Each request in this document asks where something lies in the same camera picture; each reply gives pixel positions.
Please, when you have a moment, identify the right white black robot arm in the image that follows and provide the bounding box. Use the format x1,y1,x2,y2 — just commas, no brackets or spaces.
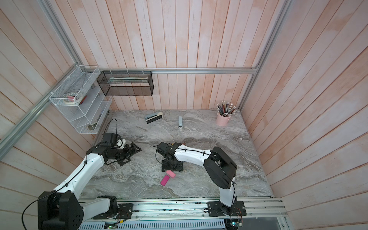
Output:
155,142,244,217

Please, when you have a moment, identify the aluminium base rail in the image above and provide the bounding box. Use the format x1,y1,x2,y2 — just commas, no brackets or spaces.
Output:
80,196,289,223

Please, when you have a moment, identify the pink pencil cup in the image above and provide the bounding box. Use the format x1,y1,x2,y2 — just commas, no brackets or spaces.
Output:
216,113,231,127

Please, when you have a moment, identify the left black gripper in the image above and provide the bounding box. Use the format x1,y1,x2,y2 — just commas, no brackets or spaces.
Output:
109,142,142,166

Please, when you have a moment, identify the black stapler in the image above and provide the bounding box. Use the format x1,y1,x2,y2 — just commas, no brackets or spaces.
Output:
145,112,163,124

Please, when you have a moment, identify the black mesh basket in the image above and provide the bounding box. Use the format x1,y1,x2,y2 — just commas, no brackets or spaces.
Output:
97,70,154,96

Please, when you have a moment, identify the tape roll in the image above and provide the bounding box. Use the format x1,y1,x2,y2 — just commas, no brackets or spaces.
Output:
63,92,82,105

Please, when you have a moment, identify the white wire shelf rack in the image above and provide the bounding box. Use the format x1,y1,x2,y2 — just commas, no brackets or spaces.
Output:
49,65,112,134

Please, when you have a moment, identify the light pink block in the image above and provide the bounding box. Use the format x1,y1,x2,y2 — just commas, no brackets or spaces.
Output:
165,170,176,178

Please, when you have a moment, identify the bundle of pencils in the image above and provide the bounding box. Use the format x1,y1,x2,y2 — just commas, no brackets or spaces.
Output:
217,101,237,117

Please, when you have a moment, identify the magenta block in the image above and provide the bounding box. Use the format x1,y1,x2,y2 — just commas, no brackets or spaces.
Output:
160,175,170,186

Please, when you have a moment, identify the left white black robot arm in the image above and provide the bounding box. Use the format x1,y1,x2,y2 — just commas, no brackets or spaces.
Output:
37,133,141,230

